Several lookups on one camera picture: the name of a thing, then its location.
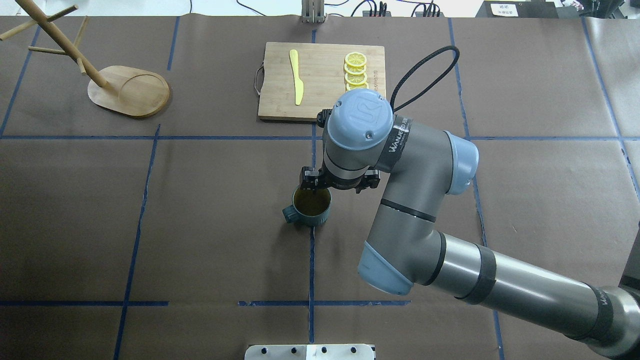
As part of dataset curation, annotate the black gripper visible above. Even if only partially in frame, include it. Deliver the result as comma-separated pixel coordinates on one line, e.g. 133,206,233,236
299,166,381,194

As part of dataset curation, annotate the teal ribbed mug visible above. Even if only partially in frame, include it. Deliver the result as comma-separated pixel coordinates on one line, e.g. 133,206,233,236
282,187,332,227

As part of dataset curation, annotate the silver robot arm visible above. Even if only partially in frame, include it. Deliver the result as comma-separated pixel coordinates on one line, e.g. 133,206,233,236
301,89,639,360

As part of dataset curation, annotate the wooden mug rack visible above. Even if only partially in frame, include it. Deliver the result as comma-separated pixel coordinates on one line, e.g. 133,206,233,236
1,0,170,119

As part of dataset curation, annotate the yellow plastic knife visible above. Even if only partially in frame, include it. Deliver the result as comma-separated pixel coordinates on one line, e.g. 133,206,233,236
289,48,305,106

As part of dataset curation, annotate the bamboo cutting board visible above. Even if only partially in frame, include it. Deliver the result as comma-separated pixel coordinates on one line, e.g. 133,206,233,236
257,42,387,122

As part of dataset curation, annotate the lemon slice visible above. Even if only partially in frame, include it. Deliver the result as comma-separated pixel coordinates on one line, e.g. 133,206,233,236
344,73,368,86
343,63,367,76
343,51,368,69
345,82,370,92

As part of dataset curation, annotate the black box with label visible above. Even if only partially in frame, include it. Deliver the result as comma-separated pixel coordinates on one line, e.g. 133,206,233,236
475,0,559,19

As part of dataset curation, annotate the aluminium frame post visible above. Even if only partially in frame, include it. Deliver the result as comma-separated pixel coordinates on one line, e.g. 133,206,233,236
301,0,327,24

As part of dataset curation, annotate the white pedestal column base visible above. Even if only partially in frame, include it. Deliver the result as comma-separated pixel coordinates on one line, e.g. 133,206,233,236
244,343,377,360

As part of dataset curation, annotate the black camera cable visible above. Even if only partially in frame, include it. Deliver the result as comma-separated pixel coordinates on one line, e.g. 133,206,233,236
390,45,461,113

